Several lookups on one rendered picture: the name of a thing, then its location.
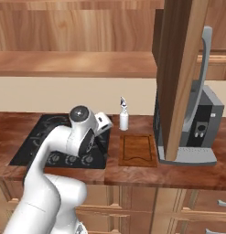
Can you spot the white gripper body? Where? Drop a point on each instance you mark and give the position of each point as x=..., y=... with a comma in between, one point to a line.
x=105, y=126

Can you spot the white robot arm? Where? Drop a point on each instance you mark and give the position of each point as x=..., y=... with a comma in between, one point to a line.
x=41, y=182

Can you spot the white spray bottle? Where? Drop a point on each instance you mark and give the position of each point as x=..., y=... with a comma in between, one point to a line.
x=123, y=119

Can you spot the wooden cutting board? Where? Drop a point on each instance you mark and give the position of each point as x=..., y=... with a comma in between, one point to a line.
x=137, y=151

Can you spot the wooden base cabinet door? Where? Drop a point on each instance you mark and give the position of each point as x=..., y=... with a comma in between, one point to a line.
x=102, y=210

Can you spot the wooden range hood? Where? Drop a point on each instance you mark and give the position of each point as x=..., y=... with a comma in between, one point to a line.
x=74, y=64

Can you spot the black hob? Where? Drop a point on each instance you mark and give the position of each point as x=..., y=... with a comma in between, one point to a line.
x=35, y=134

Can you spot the grey coffee machine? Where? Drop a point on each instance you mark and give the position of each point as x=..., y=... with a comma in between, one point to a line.
x=206, y=122

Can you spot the wooden drawer front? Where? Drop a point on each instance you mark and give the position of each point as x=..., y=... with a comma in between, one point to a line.
x=202, y=204
x=196, y=228

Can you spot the wooden wall cabinets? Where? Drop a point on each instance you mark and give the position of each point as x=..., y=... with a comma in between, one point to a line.
x=74, y=27

